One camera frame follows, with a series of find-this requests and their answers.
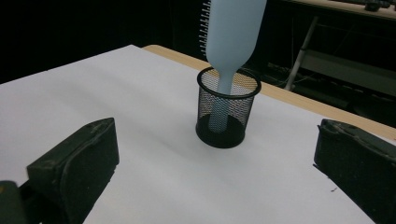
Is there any black mesh pen holder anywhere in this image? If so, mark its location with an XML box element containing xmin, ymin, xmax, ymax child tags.
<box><xmin>194</xmin><ymin>66</ymin><xmax>262</xmax><ymax>149</ymax></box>

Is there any light blue hairbrush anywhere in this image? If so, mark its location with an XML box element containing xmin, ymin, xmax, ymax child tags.
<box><xmin>198</xmin><ymin>0</ymin><xmax>268</xmax><ymax>133</ymax></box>

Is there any dark small device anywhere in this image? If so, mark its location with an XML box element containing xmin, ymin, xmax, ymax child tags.
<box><xmin>362</xmin><ymin>0</ymin><xmax>392</xmax><ymax>12</ymax></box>

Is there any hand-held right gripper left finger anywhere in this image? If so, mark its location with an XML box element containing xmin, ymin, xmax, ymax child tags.
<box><xmin>26</xmin><ymin>117</ymin><xmax>120</xmax><ymax>224</ymax></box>

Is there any white-legged wooden desk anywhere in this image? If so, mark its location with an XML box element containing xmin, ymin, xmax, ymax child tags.
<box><xmin>283</xmin><ymin>0</ymin><xmax>396</xmax><ymax>98</ymax></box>

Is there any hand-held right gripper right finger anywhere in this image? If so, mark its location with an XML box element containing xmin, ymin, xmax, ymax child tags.
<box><xmin>313</xmin><ymin>119</ymin><xmax>396</xmax><ymax>224</ymax></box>

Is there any wooden table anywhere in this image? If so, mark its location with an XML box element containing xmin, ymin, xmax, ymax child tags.
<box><xmin>141</xmin><ymin>44</ymin><xmax>396</xmax><ymax>142</ymax></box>

